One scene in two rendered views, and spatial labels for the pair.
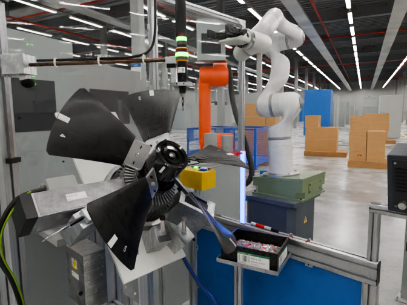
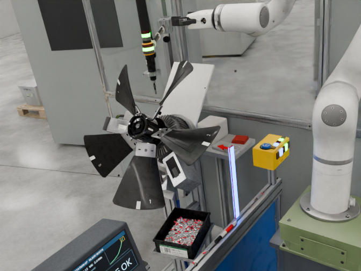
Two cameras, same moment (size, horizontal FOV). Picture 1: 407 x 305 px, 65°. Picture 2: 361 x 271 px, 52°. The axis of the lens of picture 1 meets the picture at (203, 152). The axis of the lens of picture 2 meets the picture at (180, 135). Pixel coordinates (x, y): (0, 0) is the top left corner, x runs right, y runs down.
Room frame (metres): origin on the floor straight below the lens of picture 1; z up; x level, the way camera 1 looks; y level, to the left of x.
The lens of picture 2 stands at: (1.16, -1.41, 1.84)
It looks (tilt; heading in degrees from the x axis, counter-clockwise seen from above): 25 degrees down; 89
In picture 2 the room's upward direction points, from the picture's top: 8 degrees counter-clockwise
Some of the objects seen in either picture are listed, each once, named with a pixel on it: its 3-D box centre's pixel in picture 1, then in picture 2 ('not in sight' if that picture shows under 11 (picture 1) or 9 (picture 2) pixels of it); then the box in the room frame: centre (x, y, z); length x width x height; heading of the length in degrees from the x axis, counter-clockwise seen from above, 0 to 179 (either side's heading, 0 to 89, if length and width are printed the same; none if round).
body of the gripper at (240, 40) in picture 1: (235, 36); (207, 18); (1.34, -0.13, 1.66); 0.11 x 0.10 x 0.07; 136
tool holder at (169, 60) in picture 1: (179, 71); (150, 61); (1.12, 0.08, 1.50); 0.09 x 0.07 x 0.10; 81
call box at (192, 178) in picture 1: (197, 179); (271, 152); (1.59, 0.03, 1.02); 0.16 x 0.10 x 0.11; 46
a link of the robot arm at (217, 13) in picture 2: (244, 39); (222, 18); (1.38, -0.18, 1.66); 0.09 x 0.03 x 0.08; 46
